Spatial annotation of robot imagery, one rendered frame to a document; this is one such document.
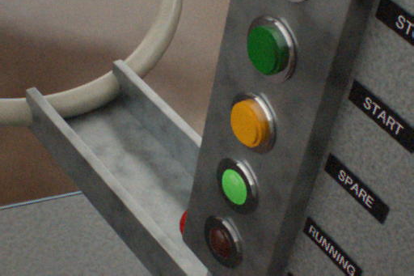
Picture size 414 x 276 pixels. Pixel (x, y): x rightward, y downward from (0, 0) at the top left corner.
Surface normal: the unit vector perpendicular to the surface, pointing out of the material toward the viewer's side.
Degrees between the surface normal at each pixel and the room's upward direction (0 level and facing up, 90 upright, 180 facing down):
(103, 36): 0
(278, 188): 90
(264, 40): 90
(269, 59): 90
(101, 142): 2
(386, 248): 90
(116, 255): 0
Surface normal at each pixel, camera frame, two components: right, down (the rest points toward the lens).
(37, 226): 0.15, -0.75
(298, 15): -0.79, 0.30
